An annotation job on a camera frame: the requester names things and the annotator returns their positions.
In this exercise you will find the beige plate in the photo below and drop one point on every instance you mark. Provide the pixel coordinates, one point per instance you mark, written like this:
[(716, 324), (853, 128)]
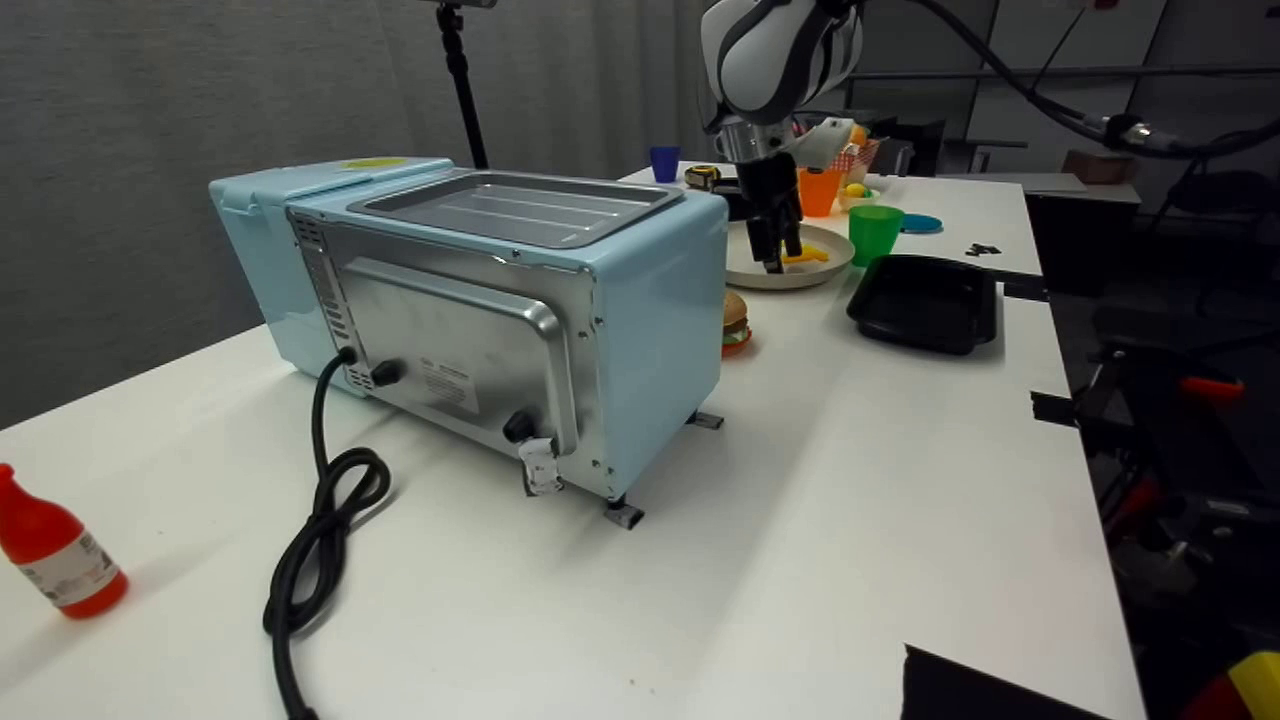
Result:
[(741, 263)]

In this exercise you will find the green plastic cup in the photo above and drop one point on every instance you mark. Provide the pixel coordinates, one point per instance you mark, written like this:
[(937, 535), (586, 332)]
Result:
[(874, 235)]

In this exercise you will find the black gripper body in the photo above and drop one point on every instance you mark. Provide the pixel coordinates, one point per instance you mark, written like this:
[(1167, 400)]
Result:
[(768, 186)]

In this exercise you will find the blue plastic cup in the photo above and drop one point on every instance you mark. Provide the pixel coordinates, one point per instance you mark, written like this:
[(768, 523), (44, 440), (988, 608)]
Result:
[(665, 162)]

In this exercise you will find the red bottle white label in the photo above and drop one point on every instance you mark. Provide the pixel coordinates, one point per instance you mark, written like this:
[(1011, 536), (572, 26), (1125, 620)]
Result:
[(55, 551)]

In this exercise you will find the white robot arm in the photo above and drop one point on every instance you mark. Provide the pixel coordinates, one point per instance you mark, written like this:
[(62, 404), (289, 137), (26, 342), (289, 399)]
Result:
[(783, 54)]

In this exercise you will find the black plastic tray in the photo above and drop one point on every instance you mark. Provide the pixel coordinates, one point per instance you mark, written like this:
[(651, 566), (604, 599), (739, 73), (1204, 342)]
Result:
[(927, 305)]

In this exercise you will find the orange plastic cup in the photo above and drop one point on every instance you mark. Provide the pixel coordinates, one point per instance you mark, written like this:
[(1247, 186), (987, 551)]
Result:
[(820, 191)]

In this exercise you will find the black flat sheet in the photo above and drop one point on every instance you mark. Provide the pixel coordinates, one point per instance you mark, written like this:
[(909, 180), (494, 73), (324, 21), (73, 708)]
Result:
[(987, 687)]

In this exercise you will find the yellow toy fry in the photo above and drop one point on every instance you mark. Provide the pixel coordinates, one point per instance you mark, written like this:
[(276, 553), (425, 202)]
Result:
[(808, 259)]

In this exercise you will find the light blue toaster oven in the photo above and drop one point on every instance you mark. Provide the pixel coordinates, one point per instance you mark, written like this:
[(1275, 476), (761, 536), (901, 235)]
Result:
[(655, 345)]

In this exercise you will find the small black tape piece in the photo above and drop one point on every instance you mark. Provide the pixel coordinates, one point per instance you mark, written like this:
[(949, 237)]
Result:
[(988, 245), (974, 250)]

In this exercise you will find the toy burger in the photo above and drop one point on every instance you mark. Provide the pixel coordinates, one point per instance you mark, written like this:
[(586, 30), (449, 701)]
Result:
[(733, 324)]

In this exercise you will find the round teal lid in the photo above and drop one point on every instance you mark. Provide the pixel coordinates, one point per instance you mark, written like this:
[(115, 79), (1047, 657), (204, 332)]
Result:
[(922, 223)]

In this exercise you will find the yellow red tool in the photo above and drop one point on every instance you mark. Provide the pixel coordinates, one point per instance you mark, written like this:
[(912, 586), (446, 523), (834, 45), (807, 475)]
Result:
[(1242, 687)]

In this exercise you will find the large black tape patch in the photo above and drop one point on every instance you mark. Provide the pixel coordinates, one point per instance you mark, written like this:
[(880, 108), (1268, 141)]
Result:
[(1025, 286)]

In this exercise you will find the black tripod pole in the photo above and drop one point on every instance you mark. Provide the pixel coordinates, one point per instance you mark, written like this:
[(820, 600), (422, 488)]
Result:
[(463, 80)]

